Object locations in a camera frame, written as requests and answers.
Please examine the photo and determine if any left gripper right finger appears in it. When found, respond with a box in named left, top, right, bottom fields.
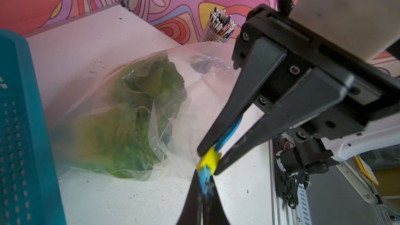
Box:
left=202, top=176, right=230, bottom=225

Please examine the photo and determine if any cup of pens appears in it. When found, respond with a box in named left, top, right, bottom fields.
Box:
left=199, top=7, right=237, bottom=43

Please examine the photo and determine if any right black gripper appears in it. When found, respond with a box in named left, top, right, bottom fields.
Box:
left=197, top=5, right=400, bottom=175

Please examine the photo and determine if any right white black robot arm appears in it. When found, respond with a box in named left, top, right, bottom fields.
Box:
left=197, top=0, right=400, bottom=208

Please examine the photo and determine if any green chinese cabbage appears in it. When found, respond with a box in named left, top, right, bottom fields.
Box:
left=50, top=52, right=187, bottom=181

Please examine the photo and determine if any teal plastic basket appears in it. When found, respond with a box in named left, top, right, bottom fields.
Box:
left=1, top=29, right=66, bottom=225

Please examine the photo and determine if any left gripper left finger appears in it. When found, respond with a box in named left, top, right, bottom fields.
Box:
left=176, top=170, right=202, bottom=225

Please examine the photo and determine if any clear blue zip-top bag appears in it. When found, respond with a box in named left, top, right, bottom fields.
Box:
left=50, top=42, right=240, bottom=181

